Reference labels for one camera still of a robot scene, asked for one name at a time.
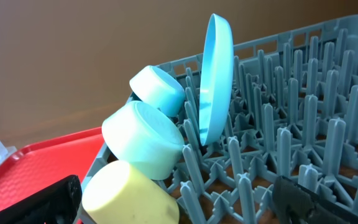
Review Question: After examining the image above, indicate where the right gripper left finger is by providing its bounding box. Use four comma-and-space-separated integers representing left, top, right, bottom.
0, 175, 82, 224

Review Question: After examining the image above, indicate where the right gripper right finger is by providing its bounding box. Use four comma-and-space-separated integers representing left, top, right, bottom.
272, 176, 358, 224

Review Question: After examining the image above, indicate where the yellow plastic cup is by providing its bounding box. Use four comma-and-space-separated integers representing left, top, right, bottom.
82, 161, 180, 224

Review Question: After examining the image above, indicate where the light green small bowl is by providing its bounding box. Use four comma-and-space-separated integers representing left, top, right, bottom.
101, 101, 185, 180

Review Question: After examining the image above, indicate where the large light blue plate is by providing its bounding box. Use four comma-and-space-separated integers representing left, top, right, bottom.
199, 14, 234, 146

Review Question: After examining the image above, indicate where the light blue rice bowl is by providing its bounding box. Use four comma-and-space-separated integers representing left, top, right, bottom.
129, 65, 185, 117

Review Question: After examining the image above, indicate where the grey dishwasher rack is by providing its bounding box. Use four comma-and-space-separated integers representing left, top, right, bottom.
82, 14, 358, 223

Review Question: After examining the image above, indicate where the red serving tray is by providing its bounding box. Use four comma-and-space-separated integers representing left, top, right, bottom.
0, 127, 103, 211

